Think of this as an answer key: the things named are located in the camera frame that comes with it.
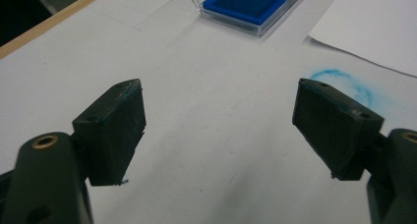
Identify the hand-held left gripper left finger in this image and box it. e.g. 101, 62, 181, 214
72, 79, 148, 187

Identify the white paper sheet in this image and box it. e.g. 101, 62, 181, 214
308, 0, 417, 79

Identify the blue ink pad clear case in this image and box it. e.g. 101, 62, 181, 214
184, 0, 318, 38

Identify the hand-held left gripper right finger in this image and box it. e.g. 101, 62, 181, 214
291, 78, 386, 182

